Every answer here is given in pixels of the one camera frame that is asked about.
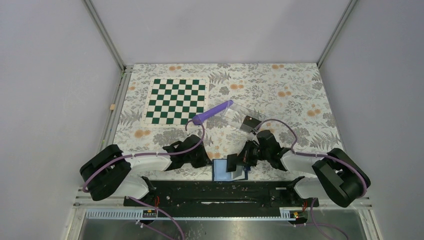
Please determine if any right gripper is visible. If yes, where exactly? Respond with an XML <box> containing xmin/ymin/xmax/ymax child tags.
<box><xmin>232</xmin><ymin>140</ymin><xmax>270</xmax><ymax>167</ymax></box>

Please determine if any blue leather card holder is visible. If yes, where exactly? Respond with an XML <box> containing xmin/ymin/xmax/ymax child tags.
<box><xmin>211</xmin><ymin>158</ymin><xmax>251</xmax><ymax>182</ymax></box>

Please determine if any black credit card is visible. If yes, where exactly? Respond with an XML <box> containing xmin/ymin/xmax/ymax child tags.
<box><xmin>239</xmin><ymin>115</ymin><xmax>262</xmax><ymax>133</ymax></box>

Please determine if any clear plastic card box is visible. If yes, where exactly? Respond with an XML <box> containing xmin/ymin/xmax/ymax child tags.
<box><xmin>220</xmin><ymin>103</ymin><xmax>266</xmax><ymax>134</ymax></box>

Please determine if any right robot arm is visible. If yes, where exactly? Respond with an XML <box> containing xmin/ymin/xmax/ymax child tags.
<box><xmin>226</xmin><ymin>130</ymin><xmax>371</xmax><ymax>208</ymax></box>

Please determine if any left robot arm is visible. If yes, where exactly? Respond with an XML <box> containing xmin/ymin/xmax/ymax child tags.
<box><xmin>79</xmin><ymin>134</ymin><xmax>212</xmax><ymax>206</ymax></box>

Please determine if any purple cylindrical tube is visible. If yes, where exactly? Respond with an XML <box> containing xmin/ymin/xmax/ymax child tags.
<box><xmin>192</xmin><ymin>100</ymin><xmax>234</xmax><ymax>125</ymax></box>

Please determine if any green white chessboard mat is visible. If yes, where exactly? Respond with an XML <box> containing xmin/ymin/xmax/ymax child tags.
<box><xmin>140</xmin><ymin>78</ymin><xmax>210</xmax><ymax>128</ymax></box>

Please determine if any white slotted cable duct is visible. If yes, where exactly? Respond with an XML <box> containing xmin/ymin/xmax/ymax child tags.
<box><xmin>86</xmin><ymin>208</ymin><xmax>309</xmax><ymax>222</ymax></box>

